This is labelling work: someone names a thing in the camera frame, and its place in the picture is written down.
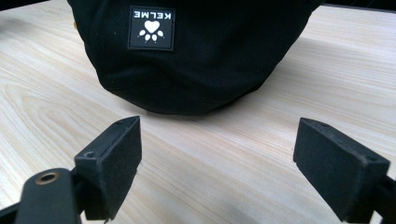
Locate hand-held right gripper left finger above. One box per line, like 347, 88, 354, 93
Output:
74, 115, 143, 222

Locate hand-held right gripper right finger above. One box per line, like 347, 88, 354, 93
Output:
292, 117, 391, 224

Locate black fabric bag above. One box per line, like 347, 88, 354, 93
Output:
65, 0, 326, 117

